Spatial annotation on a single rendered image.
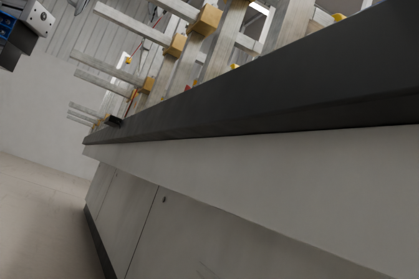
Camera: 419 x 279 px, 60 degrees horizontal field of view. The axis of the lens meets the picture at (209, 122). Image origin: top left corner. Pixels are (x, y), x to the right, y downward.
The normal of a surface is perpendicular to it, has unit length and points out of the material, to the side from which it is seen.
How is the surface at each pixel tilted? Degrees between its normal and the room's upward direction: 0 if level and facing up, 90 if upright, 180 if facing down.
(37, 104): 90
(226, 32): 90
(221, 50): 90
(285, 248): 90
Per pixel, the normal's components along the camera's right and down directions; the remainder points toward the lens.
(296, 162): -0.87, -0.37
